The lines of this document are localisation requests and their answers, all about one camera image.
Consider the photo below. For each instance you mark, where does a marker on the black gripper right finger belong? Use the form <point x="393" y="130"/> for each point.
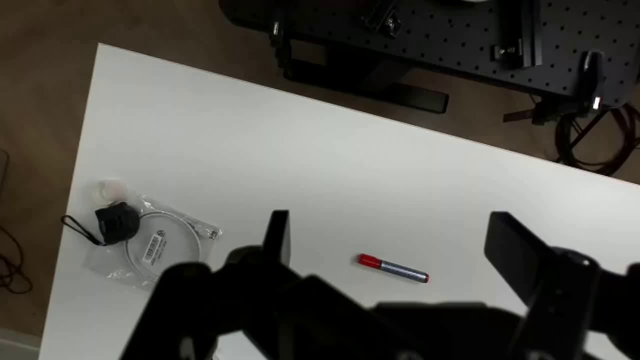
<point x="518" y="256"/>

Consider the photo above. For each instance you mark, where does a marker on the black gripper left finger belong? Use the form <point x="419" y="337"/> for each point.
<point x="279" y="237"/>

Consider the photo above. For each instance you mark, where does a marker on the red capped silver marker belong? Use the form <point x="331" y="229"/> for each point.
<point x="393" y="269"/>

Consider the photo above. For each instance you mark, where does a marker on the clear plastic bag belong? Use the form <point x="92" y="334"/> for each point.
<point x="174" y="241"/>

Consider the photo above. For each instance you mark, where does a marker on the clear tape roll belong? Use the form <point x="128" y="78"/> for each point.
<point x="108" y="192"/>

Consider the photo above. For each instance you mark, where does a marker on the black perforated breadboard table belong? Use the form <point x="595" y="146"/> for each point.
<point x="453" y="32"/>

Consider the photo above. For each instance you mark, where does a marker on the black stand base frame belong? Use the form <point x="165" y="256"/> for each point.
<point x="400" y="92"/>

